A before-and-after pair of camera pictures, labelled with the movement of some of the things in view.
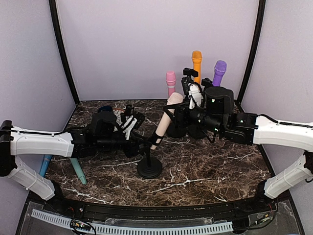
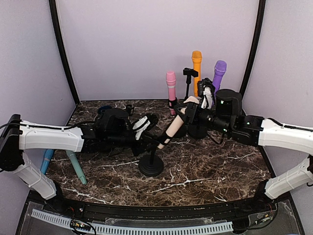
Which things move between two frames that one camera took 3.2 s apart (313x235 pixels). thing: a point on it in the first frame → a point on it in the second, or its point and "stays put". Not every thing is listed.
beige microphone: [173, 99] → [178, 122]
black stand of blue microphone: [129, 108] stays put
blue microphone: [45, 164] stays put
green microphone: [79, 171] stays put
